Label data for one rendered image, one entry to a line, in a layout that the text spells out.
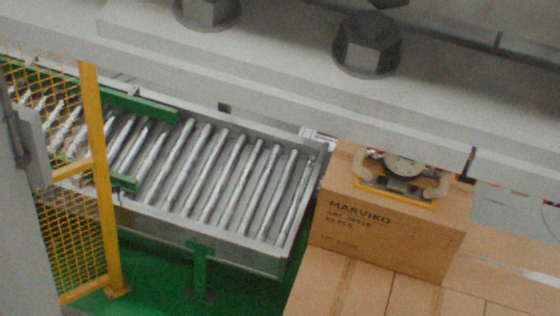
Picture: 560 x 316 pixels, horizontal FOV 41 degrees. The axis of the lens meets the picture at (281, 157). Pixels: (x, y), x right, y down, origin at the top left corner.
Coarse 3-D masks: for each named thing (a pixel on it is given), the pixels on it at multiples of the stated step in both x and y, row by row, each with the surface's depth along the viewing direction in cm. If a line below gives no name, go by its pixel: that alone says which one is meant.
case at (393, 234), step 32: (352, 160) 312; (320, 192) 303; (352, 192) 301; (448, 192) 306; (320, 224) 319; (352, 224) 312; (384, 224) 306; (416, 224) 300; (448, 224) 295; (352, 256) 328; (384, 256) 321; (416, 256) 315; (448, 256) 308
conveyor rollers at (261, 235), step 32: (32, 96) 374; (64, 96) 373; (64, 128) 360; (128, 128) 364; (192, 128) 370; (224, 128) 370; (128, 160) 351; (192, 160) 355; (256, 160) 360; (288, 160) 361; (192, 192) 343; (256, 192) 346; (224, 224) 334; (288, 224) 337
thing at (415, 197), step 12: (360, 180) 303; (372, 180) 303; (384, 180) 303; (372, 192) 301; (384, 192) 300; (396, 192) 300; (408, 192) 301; (420, 192) 301; (420, 204) 298; (432, 204) 299
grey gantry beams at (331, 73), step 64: (0, 0) 28; (64, 0) 28; (128, 0) 28; (192, 0) 26; (256, 0) 28; (320, 0) 29; (384, 0) 26; (448, 0) 27; (512, 0) 26; (128, 64) 27; (192, 64) 27; (256, 64) 26; (320, 64) 26; (384, 64) 26; (448, 64) 27; (512, 64) 27; (320, 128) 27; (384, 128) 26; (448, 128) 25; (512, 128) 25
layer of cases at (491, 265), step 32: (480, 224) 348; (320, 256) 328; (480, 256) 336; (512, 256) 338; (544, 256) 340; (320, 288) 318; (352, 288) 319; (384, 288) 321; (416, 288) 322; (448, 288) 324; (480, 288) 325; (512, 288) 327; (544, 288) 329
